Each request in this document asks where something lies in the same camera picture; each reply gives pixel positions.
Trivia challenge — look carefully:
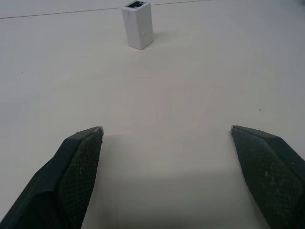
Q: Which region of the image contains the white rectangular box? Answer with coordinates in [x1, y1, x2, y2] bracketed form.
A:
[121, 0, 154, 51]

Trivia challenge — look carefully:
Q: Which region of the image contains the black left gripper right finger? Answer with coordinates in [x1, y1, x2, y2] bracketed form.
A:
[230, 125, 305, 229]

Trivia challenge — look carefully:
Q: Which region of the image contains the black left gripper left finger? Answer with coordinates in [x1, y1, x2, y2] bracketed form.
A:
[0, 126, 105, 229]

